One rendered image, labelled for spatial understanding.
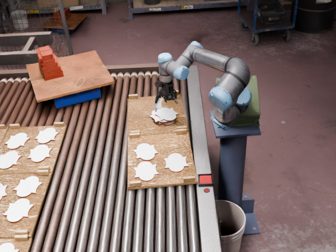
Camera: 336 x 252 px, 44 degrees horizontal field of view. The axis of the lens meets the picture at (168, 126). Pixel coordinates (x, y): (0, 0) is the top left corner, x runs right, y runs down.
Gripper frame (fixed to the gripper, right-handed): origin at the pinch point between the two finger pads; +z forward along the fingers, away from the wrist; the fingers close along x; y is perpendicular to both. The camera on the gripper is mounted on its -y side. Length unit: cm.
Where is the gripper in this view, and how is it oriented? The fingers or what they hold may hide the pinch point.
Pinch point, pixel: (166, 107)
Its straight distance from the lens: 248.0
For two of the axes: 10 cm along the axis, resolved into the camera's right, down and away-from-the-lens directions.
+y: 5.0, 5.0, -7.1
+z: 0.5, 8.0, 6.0
